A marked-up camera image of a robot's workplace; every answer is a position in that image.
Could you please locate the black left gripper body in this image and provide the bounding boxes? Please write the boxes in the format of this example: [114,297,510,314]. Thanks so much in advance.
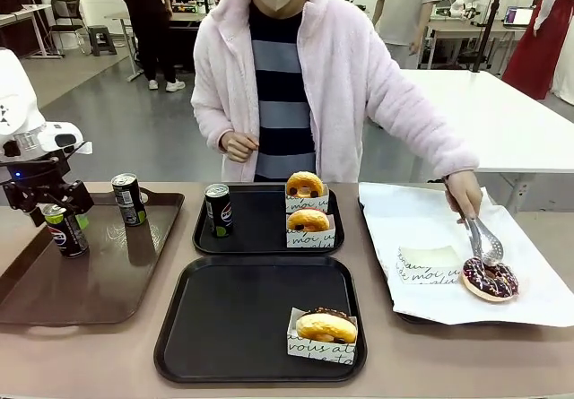
[0,156,66,211]

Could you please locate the black Pepsi can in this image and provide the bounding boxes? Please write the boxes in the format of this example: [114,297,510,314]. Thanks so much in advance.
[110,173,148,228]
[204,183,234,239]
[41,204,90,259]

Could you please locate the glazed yellow donut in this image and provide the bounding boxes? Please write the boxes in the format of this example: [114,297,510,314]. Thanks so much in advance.
[286,209,331,234]
[285,170,325,198]

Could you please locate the chocolate-topped glazed donut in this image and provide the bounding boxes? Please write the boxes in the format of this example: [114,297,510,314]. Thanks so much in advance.
[295,308,359,344]

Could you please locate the metal serving tongs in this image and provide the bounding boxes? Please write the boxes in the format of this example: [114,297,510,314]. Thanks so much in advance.
[443,178,506,268]

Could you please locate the chocolate sprinkled donut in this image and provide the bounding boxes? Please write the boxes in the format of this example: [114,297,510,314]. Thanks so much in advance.
[461,256,520,302]

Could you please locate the person's right forearm pink sleeve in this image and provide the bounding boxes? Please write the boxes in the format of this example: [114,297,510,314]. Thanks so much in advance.
[191,98,239,153]

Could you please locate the person's left forearm pink sleeve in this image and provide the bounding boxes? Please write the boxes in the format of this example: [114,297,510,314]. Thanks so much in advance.
[380,89,481,189]

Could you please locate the person's right hand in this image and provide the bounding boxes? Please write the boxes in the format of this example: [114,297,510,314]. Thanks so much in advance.
[219,130,260,164]

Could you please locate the person's left hand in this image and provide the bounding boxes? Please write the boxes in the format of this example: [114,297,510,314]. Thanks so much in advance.
[445,169,484,221]

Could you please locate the brown plastic tray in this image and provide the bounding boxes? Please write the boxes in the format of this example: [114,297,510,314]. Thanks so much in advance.
[0,191,186,327]

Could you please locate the grey step stool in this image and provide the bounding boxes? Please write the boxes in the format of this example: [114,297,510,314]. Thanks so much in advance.
[87,24,118,57]

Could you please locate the white background desk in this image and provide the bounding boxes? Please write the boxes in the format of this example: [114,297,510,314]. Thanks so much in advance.
[0,3,54,59]

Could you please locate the black plastic tray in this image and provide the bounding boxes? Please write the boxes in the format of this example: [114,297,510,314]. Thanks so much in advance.
[153,256,369,385]
[192,184,345,256]

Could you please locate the black office chair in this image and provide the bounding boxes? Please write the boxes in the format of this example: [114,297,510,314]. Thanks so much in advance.
[48,0,91,55]

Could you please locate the person in pink jacket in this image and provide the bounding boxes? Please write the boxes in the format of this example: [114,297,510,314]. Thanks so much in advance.
[190,0,481,184]

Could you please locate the bystander in black clothes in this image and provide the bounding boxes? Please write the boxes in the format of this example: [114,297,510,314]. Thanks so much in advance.
[109,0,187,93]

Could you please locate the dark background work table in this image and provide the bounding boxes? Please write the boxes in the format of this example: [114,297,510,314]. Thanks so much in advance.
[105,11,207,82]

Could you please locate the navy grey striped shirt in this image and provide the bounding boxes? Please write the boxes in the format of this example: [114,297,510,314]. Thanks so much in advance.
[248,2,317,183]

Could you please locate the white paper sheet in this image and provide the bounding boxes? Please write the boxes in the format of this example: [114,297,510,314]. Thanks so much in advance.
[358,181,574,328]

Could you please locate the empty white paper donut box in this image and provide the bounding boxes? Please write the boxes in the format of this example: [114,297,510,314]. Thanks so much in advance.
[396,245,464,286]

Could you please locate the dark paper-lined tray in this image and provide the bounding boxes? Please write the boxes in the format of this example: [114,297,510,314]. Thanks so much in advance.
[357,195,539,327]

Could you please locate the bystander in light t-shirt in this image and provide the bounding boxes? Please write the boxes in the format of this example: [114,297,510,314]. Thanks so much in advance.
[374,0,444,71]

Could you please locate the grey background work table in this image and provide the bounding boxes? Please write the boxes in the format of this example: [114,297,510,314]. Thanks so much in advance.
[423,17,530,71]

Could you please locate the large white table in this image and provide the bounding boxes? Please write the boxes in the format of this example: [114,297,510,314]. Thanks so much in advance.
[362,69,574,214]

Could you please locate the black stand pole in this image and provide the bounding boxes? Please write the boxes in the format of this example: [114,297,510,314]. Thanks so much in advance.
[474,0,512,74]

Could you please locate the open laptop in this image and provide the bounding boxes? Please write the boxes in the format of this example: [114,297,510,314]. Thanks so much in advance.
[503,6,535,27]

